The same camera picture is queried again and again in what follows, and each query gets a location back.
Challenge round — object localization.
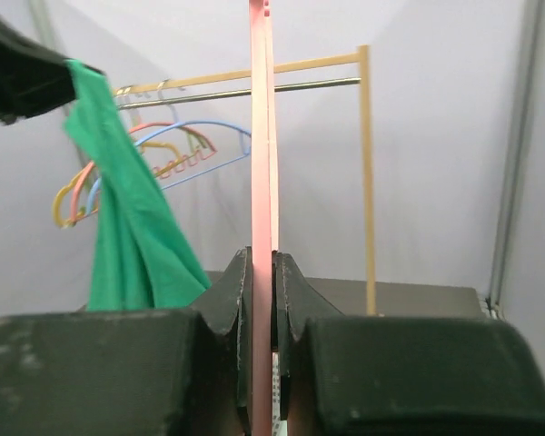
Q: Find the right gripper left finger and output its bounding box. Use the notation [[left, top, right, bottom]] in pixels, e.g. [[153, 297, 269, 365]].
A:
[[0, 248, 253, 435]]

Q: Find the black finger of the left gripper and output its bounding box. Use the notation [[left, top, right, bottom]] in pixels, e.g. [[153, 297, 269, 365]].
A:
[[0, 0, 105, 126]]

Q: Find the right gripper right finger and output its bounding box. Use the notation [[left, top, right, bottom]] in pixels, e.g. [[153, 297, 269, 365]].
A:
[[273, 253, 545, 435]]

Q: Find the green tank top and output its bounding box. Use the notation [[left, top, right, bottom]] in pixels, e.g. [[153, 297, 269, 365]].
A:
[[67, 60, 211, 311]]

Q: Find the pink hanger with striped top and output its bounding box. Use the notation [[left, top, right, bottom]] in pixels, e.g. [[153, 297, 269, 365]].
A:
[[52, 126, 217, 228]]

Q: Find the yellow plastic hanger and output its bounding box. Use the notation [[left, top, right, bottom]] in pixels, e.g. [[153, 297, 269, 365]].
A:
[[52, 79, 183, 229]]

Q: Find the pink hanger with green top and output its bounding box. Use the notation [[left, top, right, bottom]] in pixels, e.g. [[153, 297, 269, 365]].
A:
[[249, 1, 278, 435]]

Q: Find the light blue hanger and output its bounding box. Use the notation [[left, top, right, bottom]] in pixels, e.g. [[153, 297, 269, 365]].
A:
[[86, 81, 253, 215]]

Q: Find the lime green hanger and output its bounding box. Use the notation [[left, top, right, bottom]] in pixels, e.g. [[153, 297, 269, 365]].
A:
[[186, 132, 204, 154]]

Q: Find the wooden clothes rack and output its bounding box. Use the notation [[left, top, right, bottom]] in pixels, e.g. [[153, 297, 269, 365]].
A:
[[116, 45, 377, 315]]

